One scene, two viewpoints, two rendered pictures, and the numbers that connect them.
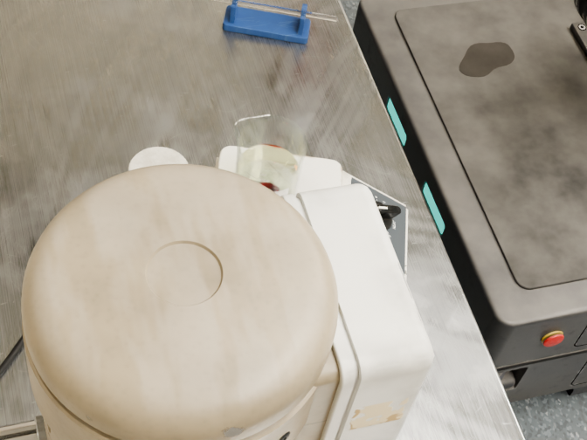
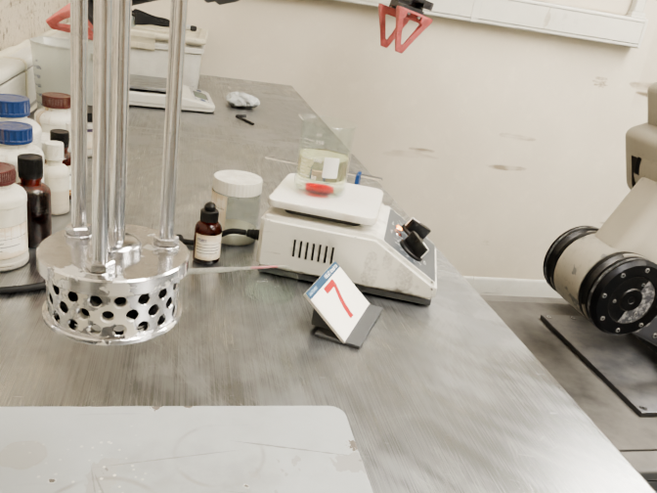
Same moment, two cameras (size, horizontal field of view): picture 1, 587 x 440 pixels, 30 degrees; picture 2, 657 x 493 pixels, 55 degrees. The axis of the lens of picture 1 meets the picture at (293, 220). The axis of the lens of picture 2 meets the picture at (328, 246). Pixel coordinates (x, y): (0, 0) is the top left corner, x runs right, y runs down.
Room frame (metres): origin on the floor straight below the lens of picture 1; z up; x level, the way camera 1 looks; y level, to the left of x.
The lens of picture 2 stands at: (-0.06, -0.12, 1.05)
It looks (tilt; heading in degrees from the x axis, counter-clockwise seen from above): 22 degrees down; 10
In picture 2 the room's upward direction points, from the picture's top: 9 degrees clockwise
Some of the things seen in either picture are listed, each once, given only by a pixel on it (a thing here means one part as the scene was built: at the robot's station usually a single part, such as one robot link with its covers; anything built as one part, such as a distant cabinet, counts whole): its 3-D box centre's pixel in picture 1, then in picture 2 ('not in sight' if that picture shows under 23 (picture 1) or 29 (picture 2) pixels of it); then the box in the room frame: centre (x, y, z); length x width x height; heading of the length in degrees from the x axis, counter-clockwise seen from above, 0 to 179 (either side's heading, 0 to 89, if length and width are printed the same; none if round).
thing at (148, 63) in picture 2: not in sight; (149, 53); (1.61, 0.78, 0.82); 0.37 x 0.31 x 0.14; 23
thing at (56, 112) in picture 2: not in sight; (57, 132); (0.74, 0.46, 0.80); 0.06 x 0.06 x 0.11
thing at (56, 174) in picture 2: not in sight; (54, 177); (0.59, 0.35, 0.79); 0.03 x 0.03 x 0.09
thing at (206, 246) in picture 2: not in sight; (207, 231); (0.55, 0.14, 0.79); 0.03 x 0.03 x 0.07
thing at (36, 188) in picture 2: not in sight; (31, 200); (0.50, 0.32, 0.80); 0.04 x 0.04 x 0.10
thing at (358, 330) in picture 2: not in sight; (345, 302); (0.49, -0.04, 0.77); 0.09 x 0.06 x 0.04; 175
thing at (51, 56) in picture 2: not in sight; (74, 87); (0.97, 0.58, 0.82); 0.18 x 0.13 x 0.15; 71
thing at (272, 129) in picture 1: (265, 169); (321, 156); (0.62, 0.03, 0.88); 0.07 x 0.06 x 0.08; 73
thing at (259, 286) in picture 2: not in sight; (271, 284); (0.51, 0.04, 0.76); 0.06 x 0.06 x 0.02
